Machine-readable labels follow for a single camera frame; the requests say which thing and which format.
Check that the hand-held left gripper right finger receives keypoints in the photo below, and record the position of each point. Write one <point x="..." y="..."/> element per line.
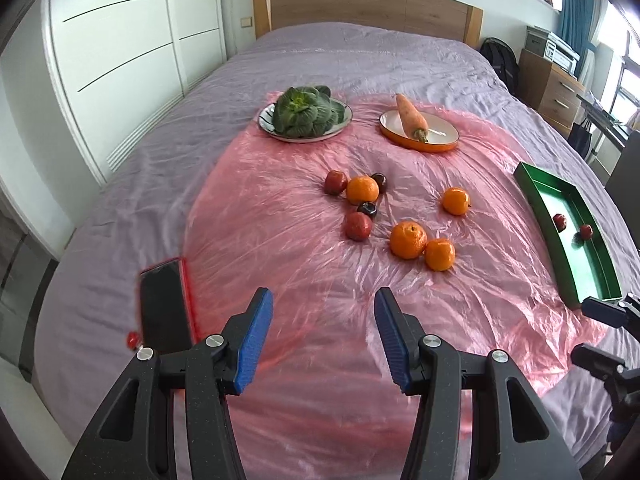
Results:
<point x="395" y="345"/>

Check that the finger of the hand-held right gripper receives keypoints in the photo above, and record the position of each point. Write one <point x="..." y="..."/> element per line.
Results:
<point x="602" y="310"/>
<point x="597" y="358"/>

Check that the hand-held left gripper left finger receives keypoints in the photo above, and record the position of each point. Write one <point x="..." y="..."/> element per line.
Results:
<point x="252" y="340"/>

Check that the green tray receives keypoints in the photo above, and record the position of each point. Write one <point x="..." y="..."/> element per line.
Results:
<point x="590" y="260"/>

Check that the large orange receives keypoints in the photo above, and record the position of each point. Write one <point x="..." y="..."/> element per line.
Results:
<point x="408" y="240"/>

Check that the red apple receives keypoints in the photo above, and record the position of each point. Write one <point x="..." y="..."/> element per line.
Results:
<point x="335" y="182"/>
<point x="358" y="226"/>

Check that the small red fruit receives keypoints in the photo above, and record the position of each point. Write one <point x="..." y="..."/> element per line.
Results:
<point x="559" y="221"/>
<point x="133" y="340"/>
<point x="585" y="232"/>

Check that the dark plum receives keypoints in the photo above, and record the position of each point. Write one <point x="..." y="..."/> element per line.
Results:
<point x="381" y="181"/>
<point x="367" y="208"/>

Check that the black bag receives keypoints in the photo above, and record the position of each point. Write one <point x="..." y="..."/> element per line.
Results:
<point x="580" y="140"/>

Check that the pink plastic sheet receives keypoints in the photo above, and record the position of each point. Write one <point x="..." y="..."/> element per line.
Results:
<point x="280" y="170"/>

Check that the dark desk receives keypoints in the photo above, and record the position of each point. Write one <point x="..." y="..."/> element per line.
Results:
<point x="607" y="117"/>

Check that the orange oval dish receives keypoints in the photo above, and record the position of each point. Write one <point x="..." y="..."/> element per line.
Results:
<point x="442" y="132"/>

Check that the white plate with dark rim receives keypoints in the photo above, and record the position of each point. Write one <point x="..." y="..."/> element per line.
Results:
<point x="264" y="121"/>

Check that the wooden drawer cabinet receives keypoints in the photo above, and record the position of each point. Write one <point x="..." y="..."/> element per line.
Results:
<point x="550" y="90"/>

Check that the carrot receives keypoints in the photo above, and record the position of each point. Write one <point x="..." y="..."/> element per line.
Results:
<point x="410" y="115"/>

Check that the leafy green vegetable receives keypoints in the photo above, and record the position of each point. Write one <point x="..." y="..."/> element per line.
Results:
<point x="302" y="110"/>

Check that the white printer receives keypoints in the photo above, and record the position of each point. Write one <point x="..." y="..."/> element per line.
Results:
<point x="562" y="52"/>

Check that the black backpack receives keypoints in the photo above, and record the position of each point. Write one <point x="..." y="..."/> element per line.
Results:
<point x="500" y="60"/>

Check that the purple bedspread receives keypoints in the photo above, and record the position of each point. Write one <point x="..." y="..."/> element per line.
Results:
<point x="350" y="55"/>

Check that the blue curtain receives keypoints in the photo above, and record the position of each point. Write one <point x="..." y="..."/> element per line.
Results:
<point x="575" y="5"/>

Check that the white wardrobe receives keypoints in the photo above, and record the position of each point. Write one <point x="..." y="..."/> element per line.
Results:
<point x="125" y="60"/>

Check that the wooden headboard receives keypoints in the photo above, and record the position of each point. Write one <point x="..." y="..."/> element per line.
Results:
<point x="350" y="5"/>

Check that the wall switch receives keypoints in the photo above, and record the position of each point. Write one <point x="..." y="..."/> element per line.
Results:
<point x="246" y="22"/>

